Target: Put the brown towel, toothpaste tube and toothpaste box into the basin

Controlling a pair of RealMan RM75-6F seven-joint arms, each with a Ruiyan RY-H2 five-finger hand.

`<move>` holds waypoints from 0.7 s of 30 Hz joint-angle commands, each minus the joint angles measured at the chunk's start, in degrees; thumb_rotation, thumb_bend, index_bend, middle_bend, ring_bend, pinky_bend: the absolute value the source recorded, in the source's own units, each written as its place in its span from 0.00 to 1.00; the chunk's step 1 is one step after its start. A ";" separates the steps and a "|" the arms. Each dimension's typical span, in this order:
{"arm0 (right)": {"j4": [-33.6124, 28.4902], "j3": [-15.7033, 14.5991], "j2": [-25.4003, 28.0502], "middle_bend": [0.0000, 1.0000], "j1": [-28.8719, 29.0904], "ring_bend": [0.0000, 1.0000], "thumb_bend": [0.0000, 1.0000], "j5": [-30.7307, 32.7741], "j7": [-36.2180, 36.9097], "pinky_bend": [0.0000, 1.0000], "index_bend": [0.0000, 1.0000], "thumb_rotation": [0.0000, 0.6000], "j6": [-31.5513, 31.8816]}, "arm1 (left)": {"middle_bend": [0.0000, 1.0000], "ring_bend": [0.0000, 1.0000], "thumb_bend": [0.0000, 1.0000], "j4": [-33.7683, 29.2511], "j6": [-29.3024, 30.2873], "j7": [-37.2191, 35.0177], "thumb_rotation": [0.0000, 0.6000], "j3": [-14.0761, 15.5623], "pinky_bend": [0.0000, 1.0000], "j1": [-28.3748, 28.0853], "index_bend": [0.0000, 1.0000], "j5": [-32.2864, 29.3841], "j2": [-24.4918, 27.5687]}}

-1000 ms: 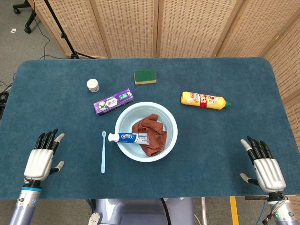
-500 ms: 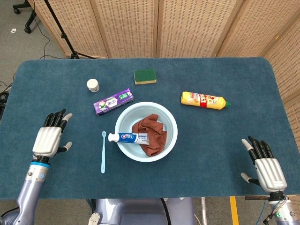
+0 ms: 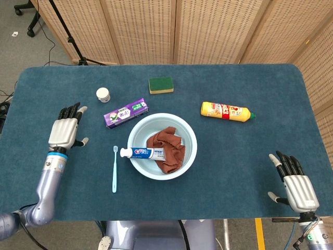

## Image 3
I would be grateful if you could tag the grey-blue robot torso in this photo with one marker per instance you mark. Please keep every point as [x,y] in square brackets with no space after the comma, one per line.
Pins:
[156,234]

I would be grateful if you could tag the brown microfiber cloth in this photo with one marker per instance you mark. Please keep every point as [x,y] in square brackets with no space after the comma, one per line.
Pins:
[169,156]

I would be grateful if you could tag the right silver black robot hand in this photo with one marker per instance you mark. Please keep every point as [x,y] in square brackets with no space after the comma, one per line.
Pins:
[301,192]

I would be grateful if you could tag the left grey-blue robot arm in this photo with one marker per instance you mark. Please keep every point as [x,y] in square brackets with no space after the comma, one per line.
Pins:
[46,182]

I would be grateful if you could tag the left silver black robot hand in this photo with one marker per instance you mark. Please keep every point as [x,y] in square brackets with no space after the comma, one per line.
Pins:
[63,132]

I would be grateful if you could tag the blue white toothpaste tube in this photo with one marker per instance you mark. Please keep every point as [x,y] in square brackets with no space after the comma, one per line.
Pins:
[145,153]

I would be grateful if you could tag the purple toothpaste box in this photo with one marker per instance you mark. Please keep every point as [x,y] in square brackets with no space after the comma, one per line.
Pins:
[125,113]

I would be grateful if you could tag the wicker folding screen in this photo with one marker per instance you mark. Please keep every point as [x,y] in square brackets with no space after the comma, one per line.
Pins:
[143,31]

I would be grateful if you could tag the small white jar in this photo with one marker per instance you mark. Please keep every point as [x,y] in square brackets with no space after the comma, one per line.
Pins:
[102,94]

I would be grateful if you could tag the black office chair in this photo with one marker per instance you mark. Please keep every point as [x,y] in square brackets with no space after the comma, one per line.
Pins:
[33,23]

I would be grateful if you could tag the yellow detergent bottle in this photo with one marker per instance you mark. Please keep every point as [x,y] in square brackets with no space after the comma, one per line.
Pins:
[221,110]

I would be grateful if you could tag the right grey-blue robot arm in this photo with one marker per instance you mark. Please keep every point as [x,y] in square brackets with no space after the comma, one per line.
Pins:
[317,234]

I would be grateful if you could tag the light blue plastic basin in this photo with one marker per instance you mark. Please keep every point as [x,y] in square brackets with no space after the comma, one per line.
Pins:
[156,122]

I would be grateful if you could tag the light blue toothbrush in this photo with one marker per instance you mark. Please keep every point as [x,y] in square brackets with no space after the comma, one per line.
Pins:
[114,177]

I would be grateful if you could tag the white table leg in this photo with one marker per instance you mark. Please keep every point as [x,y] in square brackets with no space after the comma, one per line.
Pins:
[227,234]

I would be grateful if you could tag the green yellow sponge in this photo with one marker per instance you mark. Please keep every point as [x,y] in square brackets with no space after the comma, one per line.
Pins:
[160,84]

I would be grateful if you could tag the small white floor object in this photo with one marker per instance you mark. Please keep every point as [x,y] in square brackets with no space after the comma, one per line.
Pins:
[15,34]

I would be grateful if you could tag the black tripod stand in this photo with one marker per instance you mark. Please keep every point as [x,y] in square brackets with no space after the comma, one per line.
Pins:
[70,40]

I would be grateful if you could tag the dark blue table mat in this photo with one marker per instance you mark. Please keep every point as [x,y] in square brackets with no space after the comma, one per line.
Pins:
[234,169]

